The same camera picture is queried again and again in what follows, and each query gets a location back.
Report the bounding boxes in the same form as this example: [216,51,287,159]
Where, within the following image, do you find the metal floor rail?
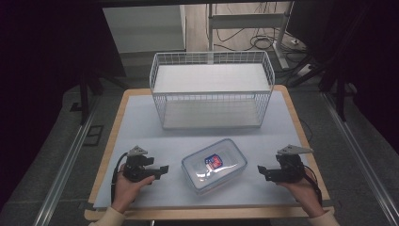
[32,95,102,226]
[322,91,399,226]

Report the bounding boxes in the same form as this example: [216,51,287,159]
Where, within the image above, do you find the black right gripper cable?
[302,165,324,207]

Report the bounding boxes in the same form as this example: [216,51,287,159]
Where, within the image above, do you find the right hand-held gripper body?
[273,144,314,184]

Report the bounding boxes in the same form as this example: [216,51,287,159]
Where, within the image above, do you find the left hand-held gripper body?
[122,145,157,184]

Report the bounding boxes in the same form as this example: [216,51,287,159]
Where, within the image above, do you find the white metal desk frame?
[206,1,296,71]

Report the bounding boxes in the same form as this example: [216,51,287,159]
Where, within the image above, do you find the person's right hand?
[277,174,326,218]

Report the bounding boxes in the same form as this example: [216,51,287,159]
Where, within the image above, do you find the black floor frame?
[82,124,104,147]

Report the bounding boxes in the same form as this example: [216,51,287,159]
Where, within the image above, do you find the clear plastic lidded container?
[181,137,248,196]

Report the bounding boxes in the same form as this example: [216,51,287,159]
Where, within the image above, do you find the black floor cables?
[215,27,310,65]

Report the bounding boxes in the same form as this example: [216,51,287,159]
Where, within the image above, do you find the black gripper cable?
[109,152,129,203]
[302,165,324,207]

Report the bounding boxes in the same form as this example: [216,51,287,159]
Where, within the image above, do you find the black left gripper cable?
[109,152,129,203]

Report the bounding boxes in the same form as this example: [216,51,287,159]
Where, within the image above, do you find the pale blue table mat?
[92,89,318,210]

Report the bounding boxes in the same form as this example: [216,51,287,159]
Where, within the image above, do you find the person's left hand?
[111,170,156,215]

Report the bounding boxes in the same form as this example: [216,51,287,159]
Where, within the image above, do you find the black stand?
[77,70,127,125]
[287,55,359,122]

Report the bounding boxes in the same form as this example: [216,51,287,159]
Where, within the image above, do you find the white wire shelf rack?
[149,50,277,131]

